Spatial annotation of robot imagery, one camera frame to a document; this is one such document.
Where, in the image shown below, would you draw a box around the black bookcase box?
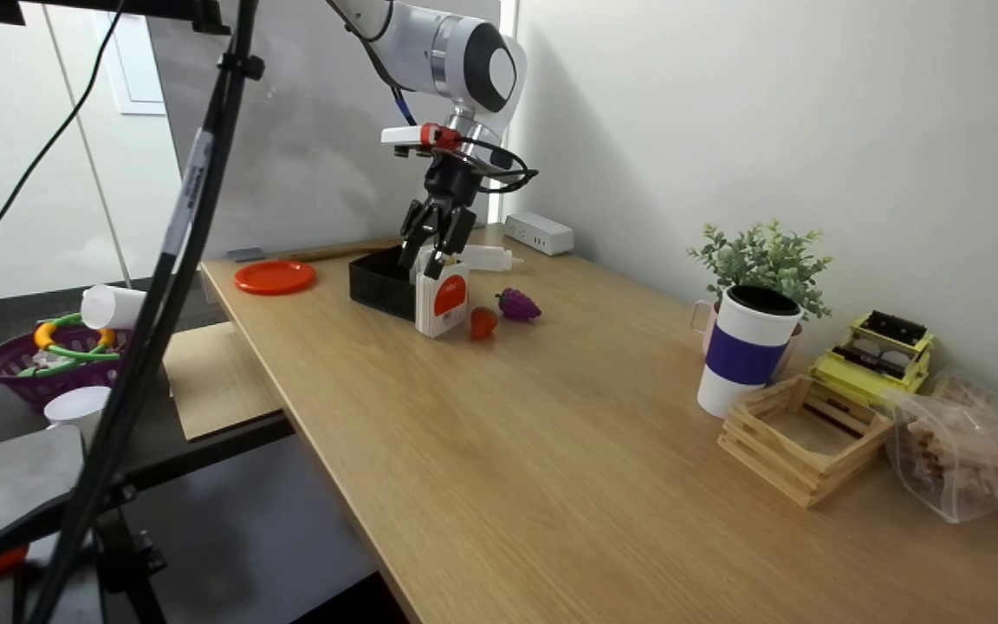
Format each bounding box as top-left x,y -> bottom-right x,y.
347,245 -> 421,326

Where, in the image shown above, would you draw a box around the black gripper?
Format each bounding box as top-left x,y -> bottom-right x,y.
396,149 -> 485,289

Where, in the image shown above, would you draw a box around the wooden slat crate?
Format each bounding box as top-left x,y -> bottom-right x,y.
712,372 -> 896,514

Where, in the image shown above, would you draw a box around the white power strip box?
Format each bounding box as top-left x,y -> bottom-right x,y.
501,209 -> 579,260

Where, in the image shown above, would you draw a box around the light wooden board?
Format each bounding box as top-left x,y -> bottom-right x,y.
160,320 -> 292,443

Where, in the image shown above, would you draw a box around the orange toy pepper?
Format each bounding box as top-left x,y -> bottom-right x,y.
464,305 -> 501,342

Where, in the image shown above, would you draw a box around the green toy ring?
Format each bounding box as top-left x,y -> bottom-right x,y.
13,311 -> 126,383

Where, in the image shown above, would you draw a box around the black tripod stand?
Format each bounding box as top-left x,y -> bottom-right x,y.
8,506 -> 172,624

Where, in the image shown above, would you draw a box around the yellow toy ring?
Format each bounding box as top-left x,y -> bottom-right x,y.
32,320 -> 119,355

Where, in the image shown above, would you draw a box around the orange plastic plate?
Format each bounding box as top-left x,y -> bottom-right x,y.
231,257 -> 318,298

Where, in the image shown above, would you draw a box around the black cable white label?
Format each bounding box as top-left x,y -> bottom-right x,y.
23,0 -> 268,624

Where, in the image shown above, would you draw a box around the thin black hanging cable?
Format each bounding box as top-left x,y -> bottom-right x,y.
0,0 -> 129,281

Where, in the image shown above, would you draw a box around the grey flat board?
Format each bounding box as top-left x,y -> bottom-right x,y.
0,424 -> 89,565

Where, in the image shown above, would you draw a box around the black bar orange tip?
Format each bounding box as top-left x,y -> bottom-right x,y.
0,413 -> 295,593

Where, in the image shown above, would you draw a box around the clear container wooden blocks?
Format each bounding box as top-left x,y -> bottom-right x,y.
882,373 -> 998,528

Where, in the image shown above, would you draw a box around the purple plastic basket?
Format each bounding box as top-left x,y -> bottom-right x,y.
0,320 -> 146,413

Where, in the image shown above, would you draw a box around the white book red orange print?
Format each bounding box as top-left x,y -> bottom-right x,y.
410,252 -> 473,342

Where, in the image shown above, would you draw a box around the potted plant white purple cup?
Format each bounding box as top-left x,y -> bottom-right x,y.
687,217 -> 836,421

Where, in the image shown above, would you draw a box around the plain black cable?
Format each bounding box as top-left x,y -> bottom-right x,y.
449,135 -> 539,197

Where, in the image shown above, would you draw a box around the purple toy eggplant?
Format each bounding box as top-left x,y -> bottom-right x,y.
493,286 -> 545,326

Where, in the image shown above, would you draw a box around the yellow black device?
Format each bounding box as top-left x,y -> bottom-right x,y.
806,309 -> 940,410

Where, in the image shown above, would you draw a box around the white plastic cup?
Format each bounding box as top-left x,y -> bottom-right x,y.
76,286 -> 164,338
40,386 -> 119,450

